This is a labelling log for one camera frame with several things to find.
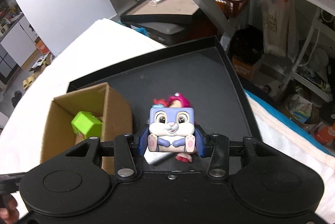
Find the magenta hooded figure toy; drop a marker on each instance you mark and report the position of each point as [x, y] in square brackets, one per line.
[180, 101]

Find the purple bunny cube toy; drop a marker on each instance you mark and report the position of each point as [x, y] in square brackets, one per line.
[171, 126]

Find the yellow slipper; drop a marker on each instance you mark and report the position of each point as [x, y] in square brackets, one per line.
[25, 85]
[31, 80]

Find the black tray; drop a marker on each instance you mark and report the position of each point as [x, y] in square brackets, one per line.
[193, 75]

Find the beige tote bag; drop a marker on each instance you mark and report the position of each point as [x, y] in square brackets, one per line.
[274, 25]

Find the teal cloth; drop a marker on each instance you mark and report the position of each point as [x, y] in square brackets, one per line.
[141, 31]

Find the white cabinet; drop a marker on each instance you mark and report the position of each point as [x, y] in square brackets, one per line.
[18, 38]

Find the orange cardboard box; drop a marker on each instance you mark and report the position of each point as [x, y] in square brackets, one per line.
[42, 46]

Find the green cube toy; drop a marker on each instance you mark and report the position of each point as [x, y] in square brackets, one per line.
[86, 124]

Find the blue bed sheet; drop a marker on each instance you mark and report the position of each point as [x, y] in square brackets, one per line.
[274, 106]

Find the black floor object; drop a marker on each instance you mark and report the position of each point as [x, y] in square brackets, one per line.
[17, 98]

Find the brown cardboard box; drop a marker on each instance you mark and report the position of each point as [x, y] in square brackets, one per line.
[115, 111]

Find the open cardboard box with papers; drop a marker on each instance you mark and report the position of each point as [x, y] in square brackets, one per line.
[42, 63]

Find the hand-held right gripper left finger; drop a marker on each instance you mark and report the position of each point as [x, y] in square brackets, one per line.
[143, 144]

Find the white metal shelf rack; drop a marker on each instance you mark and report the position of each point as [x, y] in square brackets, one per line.
[312, 38]

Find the black low table brown top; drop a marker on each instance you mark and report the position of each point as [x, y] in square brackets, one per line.
[167, 7]

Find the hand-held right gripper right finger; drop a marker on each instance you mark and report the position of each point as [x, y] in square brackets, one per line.
[200, 144]

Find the person's left hand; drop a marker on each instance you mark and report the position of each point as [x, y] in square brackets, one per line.
[7, 209]

